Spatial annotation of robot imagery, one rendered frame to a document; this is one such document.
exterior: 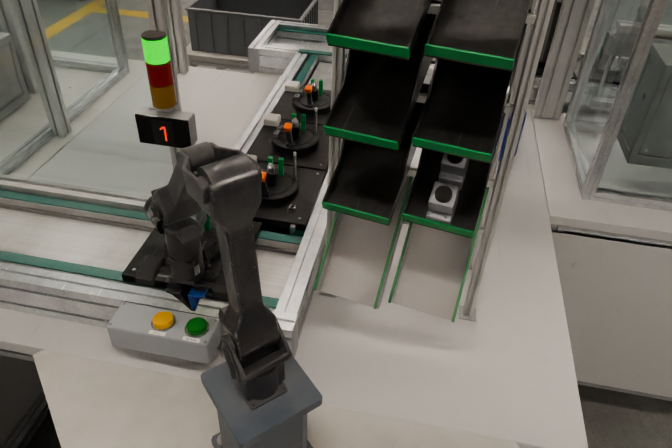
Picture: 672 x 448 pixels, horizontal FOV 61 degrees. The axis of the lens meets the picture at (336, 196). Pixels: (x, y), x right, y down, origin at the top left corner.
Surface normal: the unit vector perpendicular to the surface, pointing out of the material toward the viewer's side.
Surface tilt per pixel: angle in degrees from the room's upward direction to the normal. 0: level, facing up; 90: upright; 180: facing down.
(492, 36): 25
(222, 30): 90
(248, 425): 0
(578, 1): 90
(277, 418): 0
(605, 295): 90
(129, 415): 0
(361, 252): 45
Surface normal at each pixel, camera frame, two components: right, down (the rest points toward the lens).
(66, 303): -0.19, 0.58
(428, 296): -0.23, -0.18
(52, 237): 0.04, -0.80
